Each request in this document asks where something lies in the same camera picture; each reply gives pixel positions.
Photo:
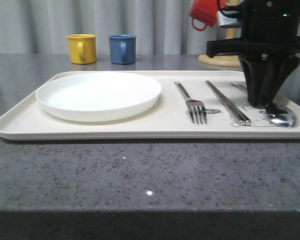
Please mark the blue enamel mug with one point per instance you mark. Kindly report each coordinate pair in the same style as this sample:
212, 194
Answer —
122, 48

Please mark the silver metal spoon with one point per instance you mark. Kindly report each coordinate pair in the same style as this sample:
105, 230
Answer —
280, 116

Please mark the silver metal fork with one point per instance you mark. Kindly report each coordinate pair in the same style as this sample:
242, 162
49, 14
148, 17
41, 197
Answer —
196, 108

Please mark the white round plate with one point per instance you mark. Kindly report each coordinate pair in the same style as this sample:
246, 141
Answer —
99, 96

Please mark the red enamel mug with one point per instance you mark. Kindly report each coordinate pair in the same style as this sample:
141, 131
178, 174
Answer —
204, 11

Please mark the wooden mug tree stand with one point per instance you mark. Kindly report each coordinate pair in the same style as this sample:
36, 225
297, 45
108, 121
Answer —
222, 60

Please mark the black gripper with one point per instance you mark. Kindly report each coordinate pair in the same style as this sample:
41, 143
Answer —
267, 26

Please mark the cream rabbit serving tray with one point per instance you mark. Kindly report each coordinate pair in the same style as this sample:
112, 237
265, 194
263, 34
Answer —
168, 118

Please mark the yellow enamel mug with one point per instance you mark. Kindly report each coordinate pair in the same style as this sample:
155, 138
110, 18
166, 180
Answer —
82, 48

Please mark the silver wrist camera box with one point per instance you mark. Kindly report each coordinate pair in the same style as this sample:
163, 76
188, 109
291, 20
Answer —
226, 22

